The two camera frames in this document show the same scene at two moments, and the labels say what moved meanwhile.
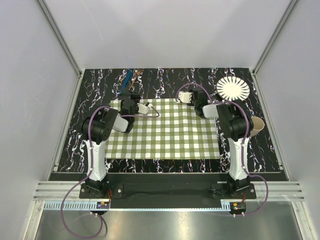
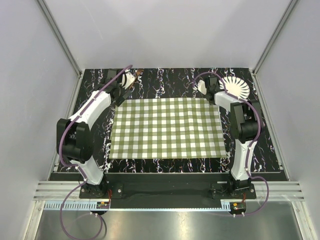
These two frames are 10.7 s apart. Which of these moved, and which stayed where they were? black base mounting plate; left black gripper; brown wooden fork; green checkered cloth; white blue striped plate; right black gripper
Moved: right black gripper; left black gripper
Stayed: brown wooden fork; black base mounting plate; white blue striped plate; green checkered cloth
